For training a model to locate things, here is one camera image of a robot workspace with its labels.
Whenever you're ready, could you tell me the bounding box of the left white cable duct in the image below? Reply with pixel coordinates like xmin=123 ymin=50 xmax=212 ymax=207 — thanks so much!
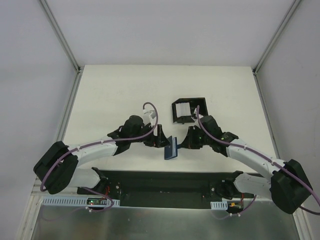
xmin=42 ymin=196 xmax=120 ymax=208

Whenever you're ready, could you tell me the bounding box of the left aluminium frame post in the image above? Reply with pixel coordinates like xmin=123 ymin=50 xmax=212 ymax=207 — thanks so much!
xmin=38 ymin=0 xmax=85 ymax=73

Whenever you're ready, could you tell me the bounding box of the right white cable duct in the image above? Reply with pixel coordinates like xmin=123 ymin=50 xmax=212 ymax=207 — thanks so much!
xmin=210 ymin=201 xmax=228 ymax=211

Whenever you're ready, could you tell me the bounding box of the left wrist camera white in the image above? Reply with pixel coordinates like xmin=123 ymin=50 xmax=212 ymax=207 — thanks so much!
xmin=142 ymin=109 xmax=157 ymax=125

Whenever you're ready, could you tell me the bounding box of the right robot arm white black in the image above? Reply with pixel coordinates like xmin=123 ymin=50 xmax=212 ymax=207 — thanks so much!
xmin=181 ymin=114 xmax=314 ymax=214

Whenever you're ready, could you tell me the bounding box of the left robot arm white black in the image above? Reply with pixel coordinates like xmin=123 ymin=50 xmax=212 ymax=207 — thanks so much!
xmin=33 ymin=115 xmax=170 ymax=195

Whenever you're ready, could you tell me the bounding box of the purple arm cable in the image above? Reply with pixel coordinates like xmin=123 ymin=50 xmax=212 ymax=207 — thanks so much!
xmin=39 ymin=101 xmax=160 ymax=222
xmin=196 ymin=104 xmax=320 ymax=221

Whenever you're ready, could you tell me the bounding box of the white cable duct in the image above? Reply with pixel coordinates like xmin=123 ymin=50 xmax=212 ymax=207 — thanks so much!
xmin=210 ymin=201 xmax=228 ymax=211
xmin=42 ymin=196 xmax=120 ymax=208

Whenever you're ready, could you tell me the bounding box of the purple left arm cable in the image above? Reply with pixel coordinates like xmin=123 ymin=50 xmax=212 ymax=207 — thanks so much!
xmin=39 ymin=101 xmax=160 ymax=222

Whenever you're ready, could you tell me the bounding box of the aluminium frame post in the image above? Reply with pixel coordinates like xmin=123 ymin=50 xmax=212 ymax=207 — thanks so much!
xmin=251 ymin=0 xmax=307 ymax=75
xmin=38 ymin=0 xmax=85 ymax=73

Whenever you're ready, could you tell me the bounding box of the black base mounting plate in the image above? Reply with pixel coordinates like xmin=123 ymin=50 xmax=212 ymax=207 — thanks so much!
xmin=93 ymin=170 xmax=253 ymax=209

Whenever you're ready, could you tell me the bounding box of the right aluminium frame post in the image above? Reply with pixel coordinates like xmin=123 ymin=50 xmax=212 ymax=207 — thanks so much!
xmin=251 ymin=0 xmax=307 ymax=75

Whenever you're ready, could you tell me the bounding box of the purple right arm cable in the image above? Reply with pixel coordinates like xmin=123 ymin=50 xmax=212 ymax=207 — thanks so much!
xmin=196 ymin=104 xmax=320 ymax=221

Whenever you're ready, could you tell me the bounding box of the black plastic card tray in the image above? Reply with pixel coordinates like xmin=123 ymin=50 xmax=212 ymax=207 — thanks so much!
xmin=171 ymin=97 xmax=208 ymax=124

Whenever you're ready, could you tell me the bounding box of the white cards stack in tray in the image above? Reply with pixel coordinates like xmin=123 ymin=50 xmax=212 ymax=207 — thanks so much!
xmin=175 ymin=102 xmax=191 ymax=118

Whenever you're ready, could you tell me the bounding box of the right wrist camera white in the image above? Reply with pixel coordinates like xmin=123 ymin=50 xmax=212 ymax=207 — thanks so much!
xmin=191 ymin=110 xmax=198 ymax=122

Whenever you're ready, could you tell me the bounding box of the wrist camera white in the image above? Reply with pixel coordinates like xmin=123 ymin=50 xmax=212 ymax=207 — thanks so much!
xmin=191 ymin=110 xmax=198 ymax=122
xmin=142 ymin=109 xmax=157 ymax=125

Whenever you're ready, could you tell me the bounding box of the blue leather card holder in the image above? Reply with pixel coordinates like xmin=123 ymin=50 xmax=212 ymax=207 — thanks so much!
xmin=164 ymin=136 xmax=179 ymax=160

